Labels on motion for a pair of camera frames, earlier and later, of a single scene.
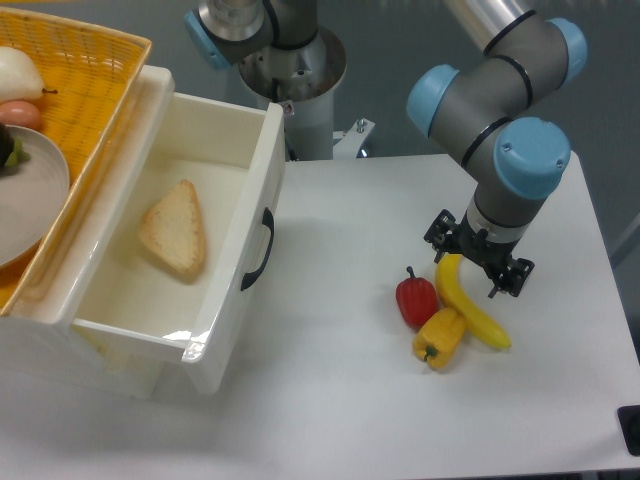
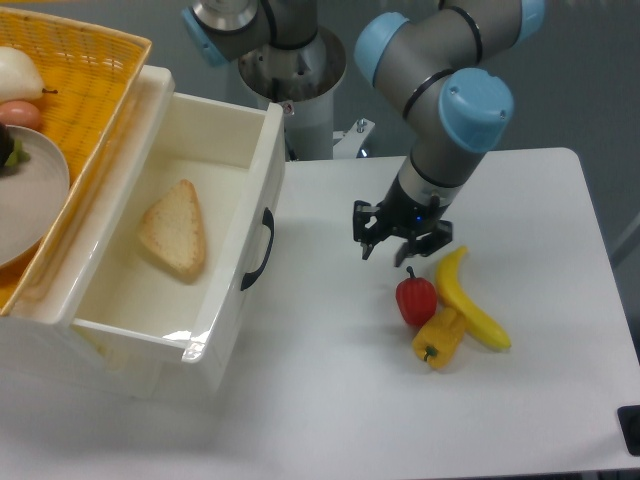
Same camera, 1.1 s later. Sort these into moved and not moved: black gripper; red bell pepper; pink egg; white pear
Moved: black gripper
Not moved: white pear; pink egg; red bell pepper
